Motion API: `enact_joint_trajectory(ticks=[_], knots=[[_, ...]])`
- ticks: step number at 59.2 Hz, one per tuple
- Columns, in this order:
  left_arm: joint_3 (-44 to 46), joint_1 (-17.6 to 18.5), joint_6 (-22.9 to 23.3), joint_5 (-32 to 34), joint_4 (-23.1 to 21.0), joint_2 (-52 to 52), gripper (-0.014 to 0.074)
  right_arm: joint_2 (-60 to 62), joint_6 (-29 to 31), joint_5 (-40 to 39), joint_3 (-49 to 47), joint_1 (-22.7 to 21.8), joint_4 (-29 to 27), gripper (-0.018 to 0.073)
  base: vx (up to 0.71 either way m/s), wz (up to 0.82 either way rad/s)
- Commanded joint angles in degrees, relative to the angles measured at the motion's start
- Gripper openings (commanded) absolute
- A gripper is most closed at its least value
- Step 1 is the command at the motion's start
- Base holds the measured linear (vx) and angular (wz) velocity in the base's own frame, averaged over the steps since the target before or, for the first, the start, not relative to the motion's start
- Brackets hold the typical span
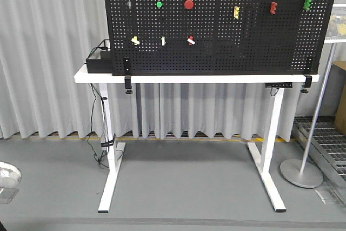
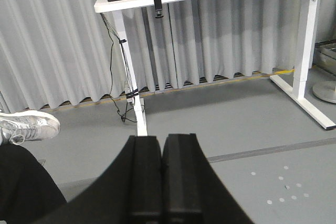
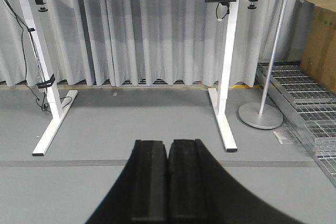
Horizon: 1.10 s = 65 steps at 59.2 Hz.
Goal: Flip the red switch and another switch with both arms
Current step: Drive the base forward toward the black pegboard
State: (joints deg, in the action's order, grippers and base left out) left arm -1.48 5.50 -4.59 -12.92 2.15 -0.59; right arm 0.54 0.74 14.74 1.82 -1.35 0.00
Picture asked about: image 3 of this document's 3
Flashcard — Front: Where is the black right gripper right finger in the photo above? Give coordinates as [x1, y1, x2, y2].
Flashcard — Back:
[169, 139, 300, 223]

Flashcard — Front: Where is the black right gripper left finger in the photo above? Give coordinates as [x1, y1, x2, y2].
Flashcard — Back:
[87, 140, 168, 223]

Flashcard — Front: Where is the silver floor stand with base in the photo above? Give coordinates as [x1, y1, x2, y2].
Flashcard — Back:
[238, 0, 288, 130]

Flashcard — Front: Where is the metal floor grating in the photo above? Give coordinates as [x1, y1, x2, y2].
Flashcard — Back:
[268, 62, 335, 184]

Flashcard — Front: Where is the grey curtain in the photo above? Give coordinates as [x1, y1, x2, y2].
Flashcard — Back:
[1, 0, 306, 86]

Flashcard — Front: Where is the brown cardboard box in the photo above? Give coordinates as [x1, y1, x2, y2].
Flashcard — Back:
[300, 0, 335, 93]

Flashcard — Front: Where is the white standing desk frame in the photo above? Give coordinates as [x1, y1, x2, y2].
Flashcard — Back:
[19, 0, 239, 156]

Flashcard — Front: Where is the black power cable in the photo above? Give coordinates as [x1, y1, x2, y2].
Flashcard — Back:
[0, 0, 73, 114]

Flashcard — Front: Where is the black short controller cable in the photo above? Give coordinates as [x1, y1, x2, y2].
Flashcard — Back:
[215, 2, 230, 22]

